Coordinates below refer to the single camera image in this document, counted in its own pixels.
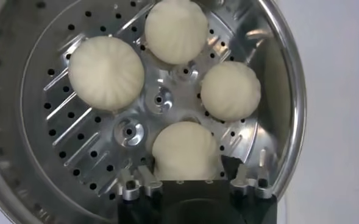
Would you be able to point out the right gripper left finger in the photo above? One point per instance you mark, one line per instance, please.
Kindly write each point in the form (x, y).
(150, 185)

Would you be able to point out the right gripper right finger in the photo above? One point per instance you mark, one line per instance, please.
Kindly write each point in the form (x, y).
(232, 167)

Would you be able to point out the white steamed baozi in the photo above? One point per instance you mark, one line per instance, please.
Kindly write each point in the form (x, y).
(230, 90)
(176, 30)
(106, 73)
(185, 152)

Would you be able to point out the stainless steel steamer basket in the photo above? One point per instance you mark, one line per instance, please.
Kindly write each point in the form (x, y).
(75, 146)

